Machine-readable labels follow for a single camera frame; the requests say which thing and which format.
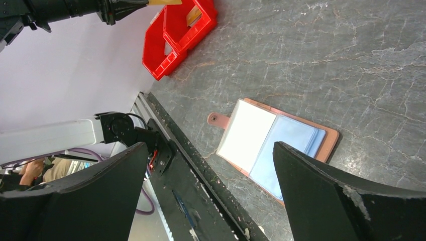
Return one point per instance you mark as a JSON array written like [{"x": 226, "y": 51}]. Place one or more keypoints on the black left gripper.
[{"x": 109, "y": 15}]

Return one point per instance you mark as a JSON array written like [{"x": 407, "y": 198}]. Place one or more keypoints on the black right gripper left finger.
[{"x": 96, "y": 203}]

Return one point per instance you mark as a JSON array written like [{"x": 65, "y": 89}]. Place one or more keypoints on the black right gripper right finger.
[{"x": 325, "y": 203}]

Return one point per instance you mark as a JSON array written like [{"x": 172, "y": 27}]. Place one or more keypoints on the gold credit card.
[
  {"x": 164, "y": 2},
  {"x": 193, "y": 15}
]

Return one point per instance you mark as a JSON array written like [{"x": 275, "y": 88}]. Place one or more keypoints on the orange leather card holder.
[{"x": 251, "y": 131}]

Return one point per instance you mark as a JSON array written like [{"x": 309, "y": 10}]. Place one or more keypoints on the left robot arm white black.
[{"x": 75, "y": 135}]

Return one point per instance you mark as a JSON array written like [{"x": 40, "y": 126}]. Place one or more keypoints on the red bin far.
[{"x": 185, "y": 25}]

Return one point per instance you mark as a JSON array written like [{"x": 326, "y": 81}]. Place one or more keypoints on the red bin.
[
  {"x": 154, "y": 59},
  {"x": 185, "y": 25}
]

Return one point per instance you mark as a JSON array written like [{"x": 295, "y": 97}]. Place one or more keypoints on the person in background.
[{"x": 39, "y": 171}]

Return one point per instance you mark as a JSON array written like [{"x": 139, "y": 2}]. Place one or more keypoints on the red bin near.
[{"x": 154, "y": 59}]

